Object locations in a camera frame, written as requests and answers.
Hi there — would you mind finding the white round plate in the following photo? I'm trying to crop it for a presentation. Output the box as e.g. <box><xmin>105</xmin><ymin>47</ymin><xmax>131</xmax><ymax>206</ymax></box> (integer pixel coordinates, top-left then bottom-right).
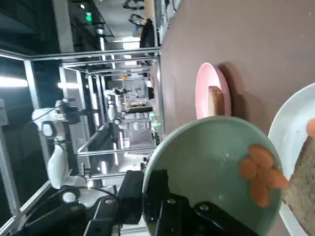
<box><xmin>267</xmin><ymin>83</ymin><xmax>315</xmax><ymax>236</ymax></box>

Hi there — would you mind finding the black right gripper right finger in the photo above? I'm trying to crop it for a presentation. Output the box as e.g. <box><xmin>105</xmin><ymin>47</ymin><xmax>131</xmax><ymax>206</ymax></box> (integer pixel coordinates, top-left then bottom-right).
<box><xmin>143</xmin><ymin>169</ymin><xmax>254</xmax><ymax>236</ymax></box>

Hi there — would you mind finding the orange carrot slice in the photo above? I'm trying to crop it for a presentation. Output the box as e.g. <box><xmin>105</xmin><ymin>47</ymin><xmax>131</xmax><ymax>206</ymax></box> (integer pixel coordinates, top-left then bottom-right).
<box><xmin>248</xmin><ymin>145</ymin><xmax>274</xmax><ymax>169</ymax></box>
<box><xmin>306</xmin><ymin>118</ymin><xmax>315</xmax><ymax>137</ymax></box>
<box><xmin>250</xmin><ymin>180</ymin><xmax>271</xmax><ymax>207</ymax></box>
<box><xmin>239</xmin><ymin>157</ymin><xmax>259</xmax><ymax>182</ymax></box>
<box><xmin>255</xmin><ymin>167</ymin><xmax>289</xmax><ymax>190</ymax></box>

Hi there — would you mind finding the brown crust bread slice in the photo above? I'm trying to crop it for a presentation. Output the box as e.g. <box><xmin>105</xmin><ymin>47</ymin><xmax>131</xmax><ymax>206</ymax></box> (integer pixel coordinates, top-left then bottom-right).
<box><xmin>282</xmin><ymin>134</ymin><xmax>315</xmax><ymax>229</ymax></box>
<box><xmin>208</xmin><ymin>86</ymin><xmax>225</xmax><ymax>116</ymax></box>

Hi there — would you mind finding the salmon pink round plate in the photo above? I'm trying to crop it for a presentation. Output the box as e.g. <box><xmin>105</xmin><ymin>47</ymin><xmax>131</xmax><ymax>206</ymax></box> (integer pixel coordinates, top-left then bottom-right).
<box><xmin>195</xmin><ymin>62</ymin><xmax>232</xmax><ymax>120</ymax></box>

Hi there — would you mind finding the aluminium frame structure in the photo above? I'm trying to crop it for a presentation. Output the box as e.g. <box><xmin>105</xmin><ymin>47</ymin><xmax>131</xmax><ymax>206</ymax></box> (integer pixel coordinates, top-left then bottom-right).
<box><xmin>0</xmin><ymin>48</ymin><xmax>166</xmax><ymax>222</ymax></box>

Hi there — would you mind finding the mint green bowl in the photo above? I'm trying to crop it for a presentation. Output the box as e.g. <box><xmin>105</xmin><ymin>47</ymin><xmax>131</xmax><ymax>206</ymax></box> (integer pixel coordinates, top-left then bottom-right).
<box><xmin>142</xmin><ymin>116</ymin><xmax>284</xmax><ymax>236</ymax></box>

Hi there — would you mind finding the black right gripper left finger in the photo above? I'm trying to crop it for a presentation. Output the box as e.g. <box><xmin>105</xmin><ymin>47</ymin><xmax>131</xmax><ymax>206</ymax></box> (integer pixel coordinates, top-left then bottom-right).
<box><xmin>19</xmin><ymin>170</ymin><xmax>145</xmax><ymax>236</ymax></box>

